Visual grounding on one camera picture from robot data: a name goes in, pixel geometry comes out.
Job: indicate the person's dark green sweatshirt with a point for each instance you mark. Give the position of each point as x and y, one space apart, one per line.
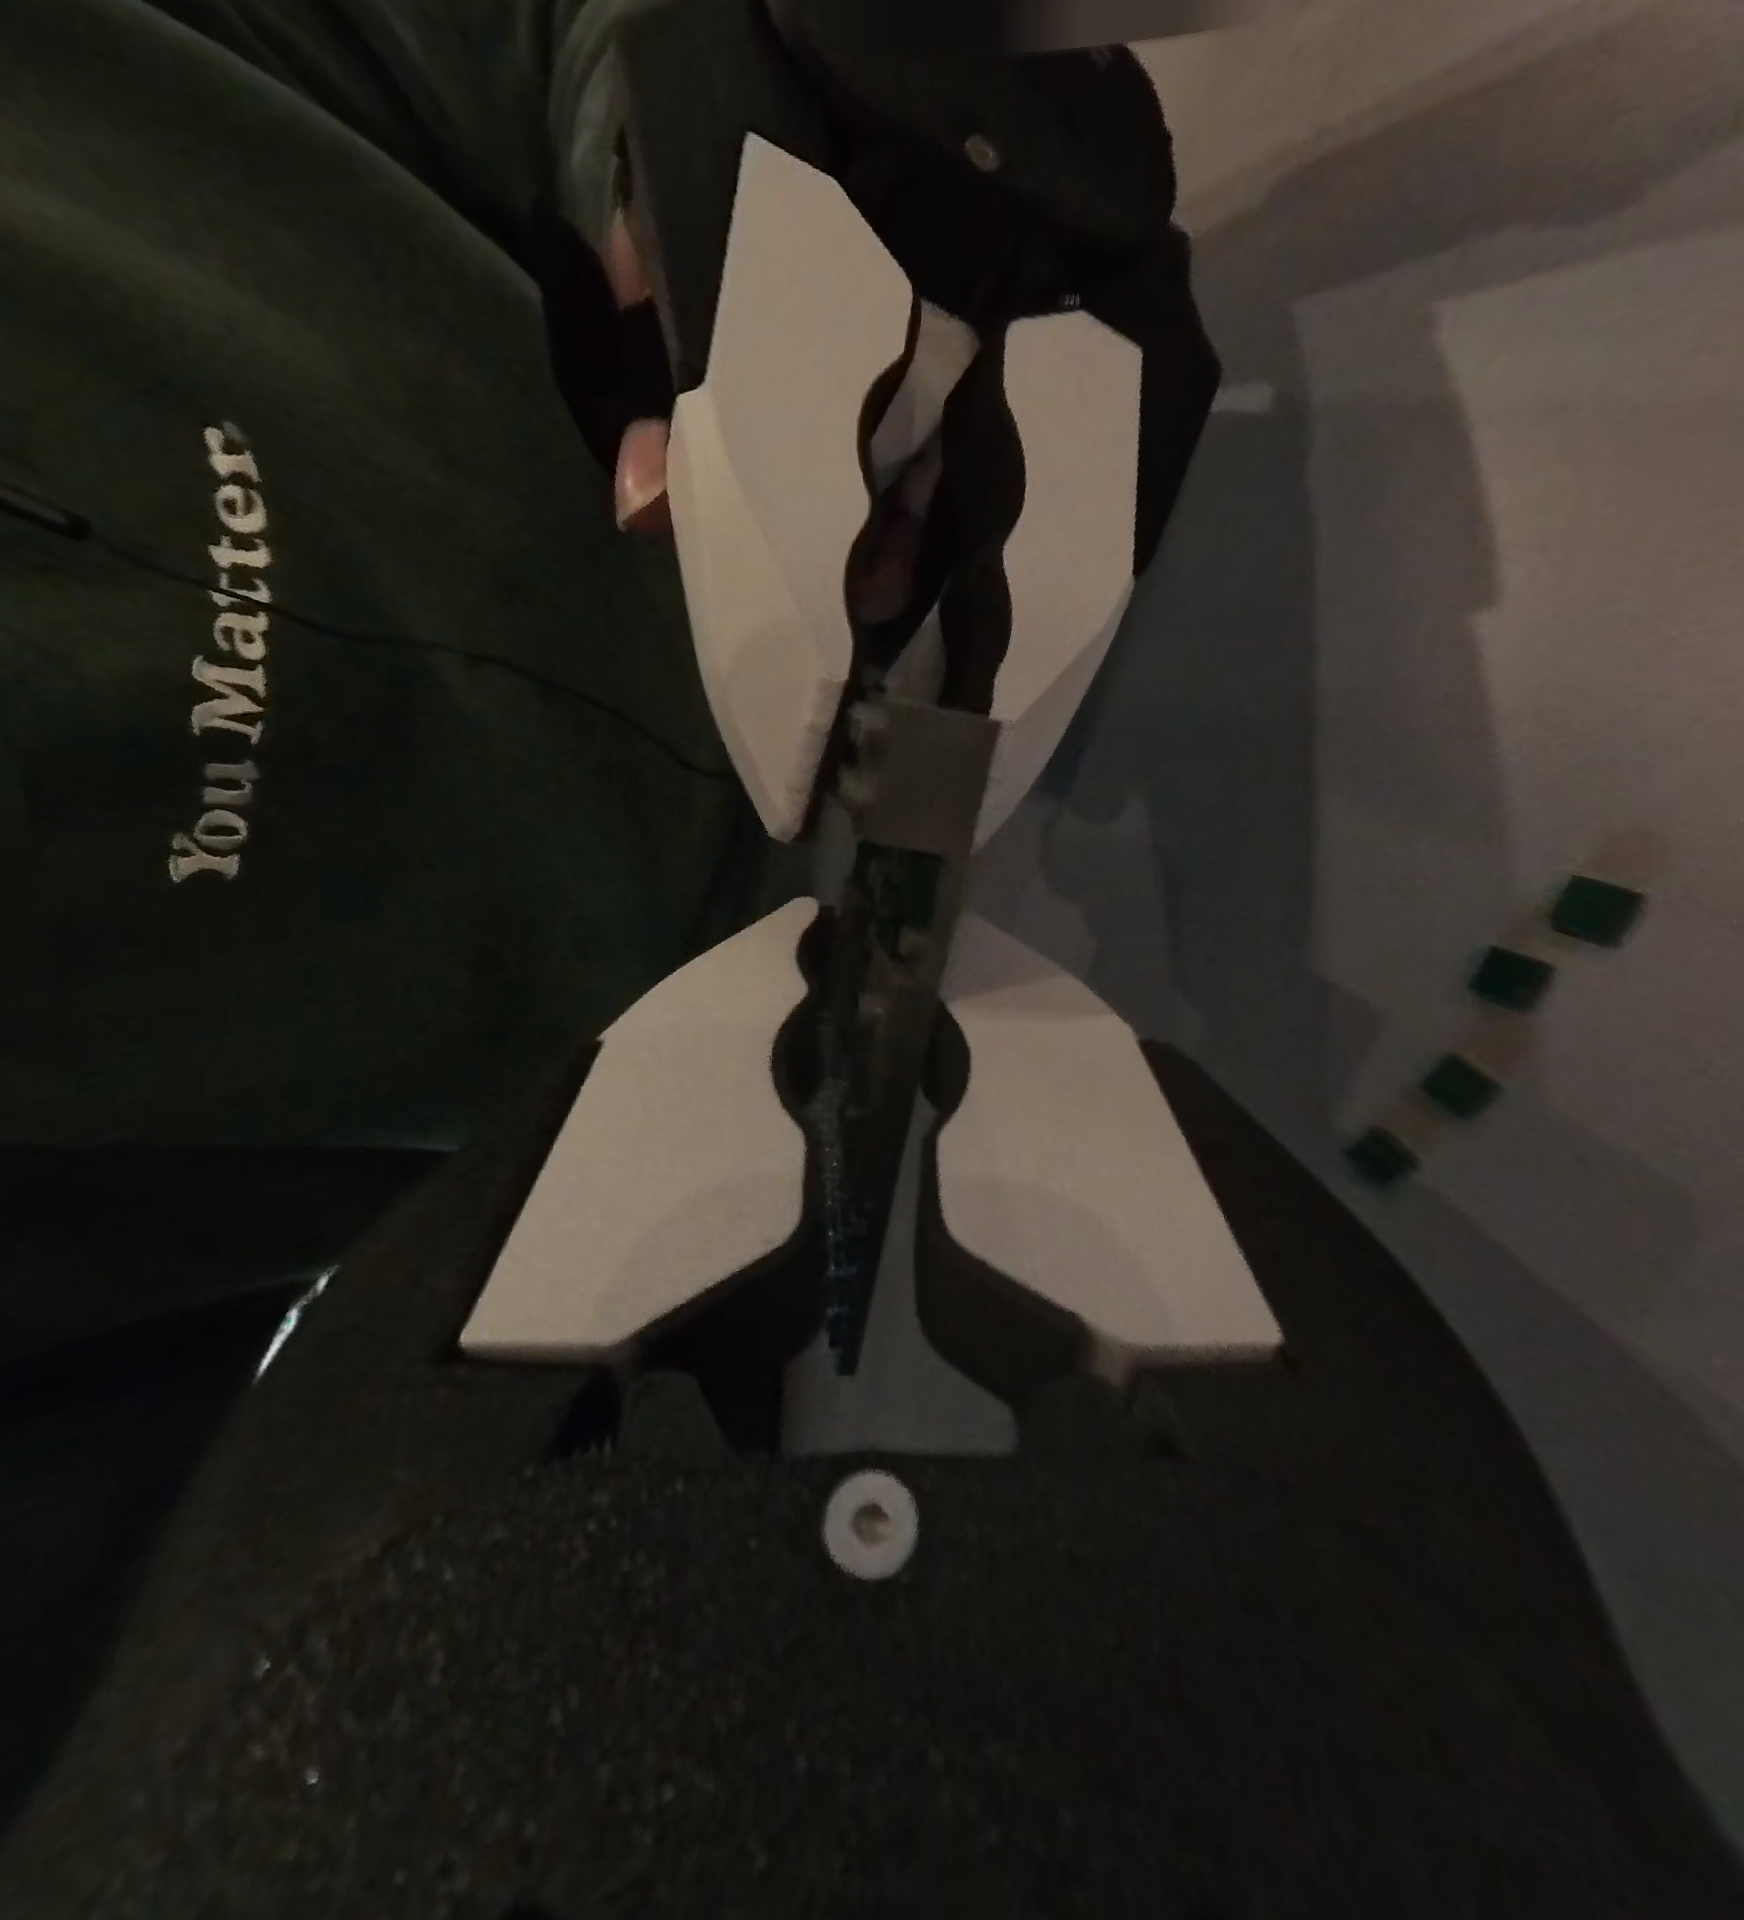
212 301

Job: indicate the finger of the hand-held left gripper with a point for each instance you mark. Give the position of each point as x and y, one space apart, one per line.
752 526
1075 511

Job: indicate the small green square tile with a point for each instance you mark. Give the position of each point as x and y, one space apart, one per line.
1593 908
1382 1156
1464 1085
1511 976

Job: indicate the person's left hand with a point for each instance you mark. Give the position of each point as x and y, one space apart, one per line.
649 483

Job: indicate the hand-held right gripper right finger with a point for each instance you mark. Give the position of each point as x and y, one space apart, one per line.
1099 1187

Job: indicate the grey brick baseplate build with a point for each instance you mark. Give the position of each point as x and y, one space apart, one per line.
918 782

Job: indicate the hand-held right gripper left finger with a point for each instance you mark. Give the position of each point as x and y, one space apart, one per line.
661 1170

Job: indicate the grey desk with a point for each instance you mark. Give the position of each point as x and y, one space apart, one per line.
1638 1425

